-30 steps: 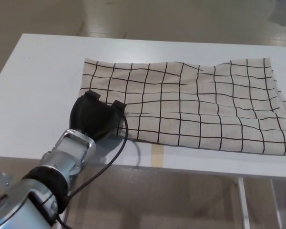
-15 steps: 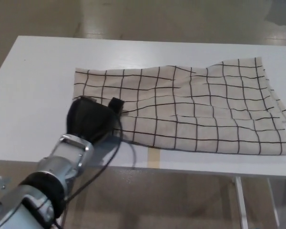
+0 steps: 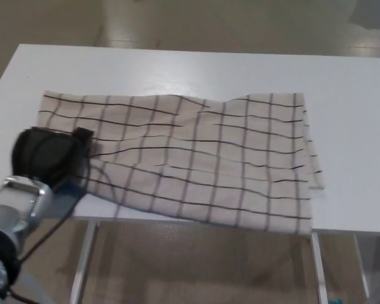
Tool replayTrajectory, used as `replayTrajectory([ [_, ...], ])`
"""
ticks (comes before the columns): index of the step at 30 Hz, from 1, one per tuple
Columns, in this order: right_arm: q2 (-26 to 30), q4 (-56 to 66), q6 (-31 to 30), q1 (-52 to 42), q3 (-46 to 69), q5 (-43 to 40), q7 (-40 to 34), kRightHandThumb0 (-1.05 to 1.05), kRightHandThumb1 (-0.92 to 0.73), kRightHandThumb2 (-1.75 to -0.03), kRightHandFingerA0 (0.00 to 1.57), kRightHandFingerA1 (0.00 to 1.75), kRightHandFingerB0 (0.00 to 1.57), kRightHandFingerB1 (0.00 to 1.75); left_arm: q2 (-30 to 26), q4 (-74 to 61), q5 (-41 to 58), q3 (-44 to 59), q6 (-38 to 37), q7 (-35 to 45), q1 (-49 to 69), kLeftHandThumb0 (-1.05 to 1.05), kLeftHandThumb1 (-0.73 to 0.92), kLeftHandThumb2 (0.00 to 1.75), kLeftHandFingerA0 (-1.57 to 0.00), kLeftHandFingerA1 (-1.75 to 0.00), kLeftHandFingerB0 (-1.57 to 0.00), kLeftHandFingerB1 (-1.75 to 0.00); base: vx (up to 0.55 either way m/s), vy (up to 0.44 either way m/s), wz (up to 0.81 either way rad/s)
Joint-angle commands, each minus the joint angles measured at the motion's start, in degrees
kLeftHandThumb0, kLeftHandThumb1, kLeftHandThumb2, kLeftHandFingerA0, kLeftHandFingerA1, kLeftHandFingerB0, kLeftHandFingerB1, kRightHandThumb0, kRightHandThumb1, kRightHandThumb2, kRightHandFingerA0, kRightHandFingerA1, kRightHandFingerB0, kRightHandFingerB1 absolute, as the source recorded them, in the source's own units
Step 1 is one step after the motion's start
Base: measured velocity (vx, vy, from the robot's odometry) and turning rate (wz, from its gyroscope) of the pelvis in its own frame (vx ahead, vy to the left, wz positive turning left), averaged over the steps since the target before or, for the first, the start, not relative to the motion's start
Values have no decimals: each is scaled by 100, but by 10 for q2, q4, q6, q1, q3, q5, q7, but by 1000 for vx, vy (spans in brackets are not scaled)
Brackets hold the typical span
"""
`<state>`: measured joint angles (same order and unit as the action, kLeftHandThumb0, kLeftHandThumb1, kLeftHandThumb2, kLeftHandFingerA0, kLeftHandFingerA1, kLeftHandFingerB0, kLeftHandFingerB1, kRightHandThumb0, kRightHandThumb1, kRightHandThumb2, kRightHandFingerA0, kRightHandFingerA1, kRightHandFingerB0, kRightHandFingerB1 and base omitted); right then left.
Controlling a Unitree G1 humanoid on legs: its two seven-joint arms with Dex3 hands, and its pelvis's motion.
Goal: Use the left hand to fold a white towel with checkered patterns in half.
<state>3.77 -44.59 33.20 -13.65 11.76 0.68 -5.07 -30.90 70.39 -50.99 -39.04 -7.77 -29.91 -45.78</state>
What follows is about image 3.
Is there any white table leg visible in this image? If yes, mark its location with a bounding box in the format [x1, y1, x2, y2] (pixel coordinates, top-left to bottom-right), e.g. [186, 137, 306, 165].
[69, 220, 100, 304]
[310, 232, 331, 304]
[353, 236, 372, 301]

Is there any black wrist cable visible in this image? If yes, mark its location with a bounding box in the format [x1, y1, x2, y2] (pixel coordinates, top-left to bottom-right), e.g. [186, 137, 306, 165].
[4, 151, 92, 304]

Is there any white towel with black grid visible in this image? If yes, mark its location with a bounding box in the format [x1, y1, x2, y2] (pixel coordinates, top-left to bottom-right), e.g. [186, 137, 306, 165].
[37, 90, 326, 237]

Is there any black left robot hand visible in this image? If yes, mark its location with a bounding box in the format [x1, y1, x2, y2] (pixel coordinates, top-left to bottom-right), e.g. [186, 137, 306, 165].
[11, 125, 94, 193]

